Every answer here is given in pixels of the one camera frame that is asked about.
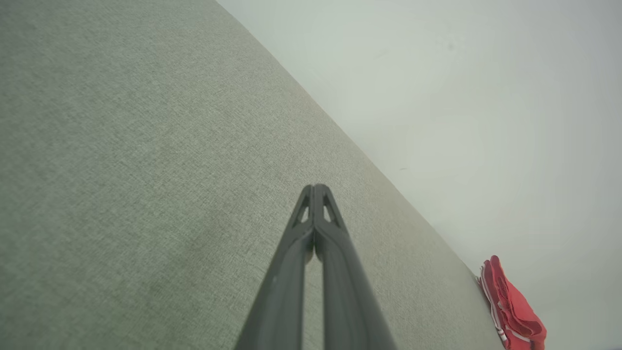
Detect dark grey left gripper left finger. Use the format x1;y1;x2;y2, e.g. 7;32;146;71
233;184;317;350

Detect red shorts with white trim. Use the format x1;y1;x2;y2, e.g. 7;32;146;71
476;255;548;350

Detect grey fabric sofa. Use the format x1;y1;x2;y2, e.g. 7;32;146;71
0;0;507;350

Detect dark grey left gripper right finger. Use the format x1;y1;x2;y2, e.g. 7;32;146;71
315;184;399;350

